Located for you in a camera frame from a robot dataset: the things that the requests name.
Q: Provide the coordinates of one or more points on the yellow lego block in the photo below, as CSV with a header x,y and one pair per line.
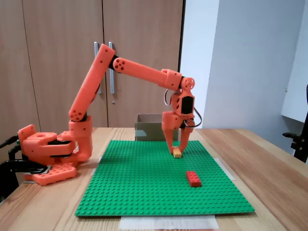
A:
x,y
177,154

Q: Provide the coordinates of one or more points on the open cardboard box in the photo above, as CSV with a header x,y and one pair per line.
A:
x,y
154,127

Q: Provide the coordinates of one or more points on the red lego block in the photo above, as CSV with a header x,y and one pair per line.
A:
x,y
193,178

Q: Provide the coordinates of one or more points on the green lego baseplate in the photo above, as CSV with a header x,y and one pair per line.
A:
x,y
144,183

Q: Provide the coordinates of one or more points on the short masking tape strip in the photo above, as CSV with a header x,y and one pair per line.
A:
x,y
228,174

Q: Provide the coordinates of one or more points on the long masking tape strip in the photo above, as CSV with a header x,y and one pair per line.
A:
x,y
168,222

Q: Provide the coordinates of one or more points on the narrow masking tape strip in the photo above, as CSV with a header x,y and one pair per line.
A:
x,y
93,172

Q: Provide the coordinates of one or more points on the wooden cabinet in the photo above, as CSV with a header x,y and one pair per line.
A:
x,y
60,36

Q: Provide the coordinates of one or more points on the black table clamp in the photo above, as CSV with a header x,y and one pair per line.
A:
x,y
24,166

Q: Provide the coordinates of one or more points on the black camera stand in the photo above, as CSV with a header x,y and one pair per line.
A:
x,y
300,144

